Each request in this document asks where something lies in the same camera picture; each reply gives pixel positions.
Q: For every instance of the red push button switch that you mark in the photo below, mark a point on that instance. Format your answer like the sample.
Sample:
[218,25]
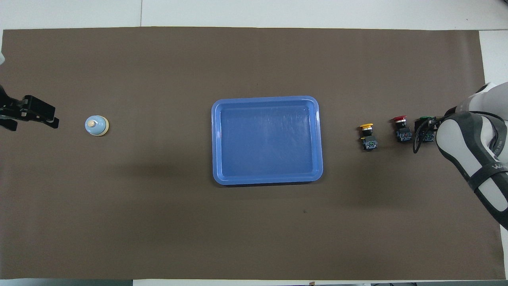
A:
[403,133]

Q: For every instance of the green push button switch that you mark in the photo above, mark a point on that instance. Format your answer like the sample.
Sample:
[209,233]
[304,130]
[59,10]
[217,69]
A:
[425,118]

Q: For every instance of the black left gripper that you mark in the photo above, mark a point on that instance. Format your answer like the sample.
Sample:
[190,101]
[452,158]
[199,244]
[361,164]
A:
[37,107]

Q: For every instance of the blue plastic tray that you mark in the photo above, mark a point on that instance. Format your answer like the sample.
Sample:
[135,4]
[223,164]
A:
[268,141]

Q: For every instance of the light blue desk bell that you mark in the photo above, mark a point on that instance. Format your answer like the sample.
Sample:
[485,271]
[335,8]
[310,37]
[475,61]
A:
[96,125]

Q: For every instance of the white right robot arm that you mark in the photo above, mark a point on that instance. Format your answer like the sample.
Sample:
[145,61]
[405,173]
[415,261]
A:
[456,143]

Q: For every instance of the yellow push button switch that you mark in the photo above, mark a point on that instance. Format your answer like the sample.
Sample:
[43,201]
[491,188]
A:
[369,141]

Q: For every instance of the brown table mat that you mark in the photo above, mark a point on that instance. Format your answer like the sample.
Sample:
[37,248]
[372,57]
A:
[119,198]

